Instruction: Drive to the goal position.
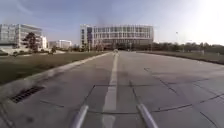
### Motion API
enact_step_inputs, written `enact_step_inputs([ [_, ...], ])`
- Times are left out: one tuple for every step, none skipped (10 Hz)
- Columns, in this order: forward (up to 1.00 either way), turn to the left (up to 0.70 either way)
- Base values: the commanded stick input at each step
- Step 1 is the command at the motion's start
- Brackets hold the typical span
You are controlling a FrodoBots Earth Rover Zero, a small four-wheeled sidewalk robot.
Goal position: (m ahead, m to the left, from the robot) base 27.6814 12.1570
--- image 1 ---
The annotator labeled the row of trees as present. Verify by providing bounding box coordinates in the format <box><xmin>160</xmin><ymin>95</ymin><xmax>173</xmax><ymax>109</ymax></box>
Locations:
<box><xmin>151</xmin><ymin>41</ymin><xmax>224</xmax><ymax>54</ymax></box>

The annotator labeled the lamp pole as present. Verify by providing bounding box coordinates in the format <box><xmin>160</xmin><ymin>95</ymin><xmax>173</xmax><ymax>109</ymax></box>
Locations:
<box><xmin>175</xmin><ymin>31</ymin><xmax>180</xmax><ymax>46</ymax></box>

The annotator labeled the dark drain grate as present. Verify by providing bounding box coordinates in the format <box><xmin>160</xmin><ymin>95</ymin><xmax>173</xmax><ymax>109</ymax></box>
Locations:
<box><xmin>9</xmin><ymin>85</ymin><xmax>46</xmax><ymax>104</ymax></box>

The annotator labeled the grey concrete kerb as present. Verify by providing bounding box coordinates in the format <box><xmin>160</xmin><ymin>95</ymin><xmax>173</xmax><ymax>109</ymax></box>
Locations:
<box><xmin>0</xmin><ymin>51</ymin><xmax>113</xmax><ymax>101</ymax></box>

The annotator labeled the robot's own part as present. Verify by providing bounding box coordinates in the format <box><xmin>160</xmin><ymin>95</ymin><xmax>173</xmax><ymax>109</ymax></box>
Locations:
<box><xmin>136</xmin><ymin>103</ymin><xmax>159</xmax><ymax>128</ymax></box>
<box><xmin>70</xmin><ymin>104</ymin><xmax>90</xmax><ymax>128</ymax></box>

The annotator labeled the large curved building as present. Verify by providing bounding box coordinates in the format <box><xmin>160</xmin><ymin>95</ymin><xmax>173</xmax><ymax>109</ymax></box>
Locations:
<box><xmin>79</xmin><ymin>23</ymin><xmax>155</xmax><ymax>51</ymax></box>

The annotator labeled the dark tree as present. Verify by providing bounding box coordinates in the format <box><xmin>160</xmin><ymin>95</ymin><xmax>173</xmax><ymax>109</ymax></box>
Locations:
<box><xmin>22</xmin><ymin>31</ymin><xmax>41</xmax><ymax>53</ymax></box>

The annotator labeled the grey concrete road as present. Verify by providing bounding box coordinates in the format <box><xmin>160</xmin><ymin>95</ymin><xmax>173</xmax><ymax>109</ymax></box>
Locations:
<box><xmin>0</xmin><ymin>50</ymin><xmax>224</xmax><ymax>128</ymax></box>

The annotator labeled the pale building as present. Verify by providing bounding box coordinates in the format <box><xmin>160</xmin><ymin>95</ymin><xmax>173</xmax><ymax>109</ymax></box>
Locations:
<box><xmin>48</xmin><ymin>39</ymin><xmax>73</xmax><ymax>50</ymax></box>

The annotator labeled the grass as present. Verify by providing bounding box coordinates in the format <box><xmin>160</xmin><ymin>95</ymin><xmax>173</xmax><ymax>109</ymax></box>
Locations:
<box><xmin>0</xmin><ymin>50</ymin><xmax>109</xmax><ymax>86</ymax></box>
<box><xmin>136</xmin><ymin>50</ymin><xmax>224</xmax><ymax>66</ymax></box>

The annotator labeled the glass-fronted building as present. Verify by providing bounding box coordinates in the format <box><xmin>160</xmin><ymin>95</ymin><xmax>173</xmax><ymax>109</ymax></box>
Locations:
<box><xmin>0</xmin><ymin>23</ymin><xmax>48</xmax><ymax>50</ymax></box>

